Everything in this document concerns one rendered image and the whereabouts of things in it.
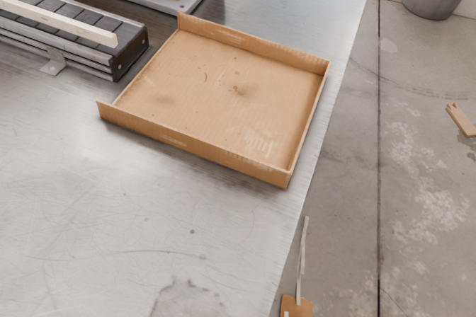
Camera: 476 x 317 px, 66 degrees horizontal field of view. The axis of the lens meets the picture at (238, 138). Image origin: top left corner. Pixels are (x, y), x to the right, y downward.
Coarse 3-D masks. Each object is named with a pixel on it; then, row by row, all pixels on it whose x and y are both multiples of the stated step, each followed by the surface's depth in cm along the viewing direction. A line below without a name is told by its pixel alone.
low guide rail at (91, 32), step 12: (0, 0) 58; (12, 0) 58; (12, 12) 59; (24, 12) 58; (36, 12) 57; (48, 12) 57; (48, 24) 58; (60, 24) 57; (72, 24) 56; (84, 24) 56; (84, 36) 57; (96, 36) 56; (108, 36) 55
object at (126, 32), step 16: (32, 0) 65; (48, 0) 65; (16, 16) 61; (80, 16) 63; (96, 16) 64; (48, 32) 60; (64, 32) 60; (112, 32) 62; (128, 32) 62; (96, 48) 59; (112, 48) 59
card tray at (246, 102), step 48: (192, 48) 68; (240, 48) 69; (288, 48) 65; (144, 96) 59; (192, 96) 60; (240, 96) 62; (288, 96) 63; (192, 144) 52; (240, 144) 55; (288, 144) 56
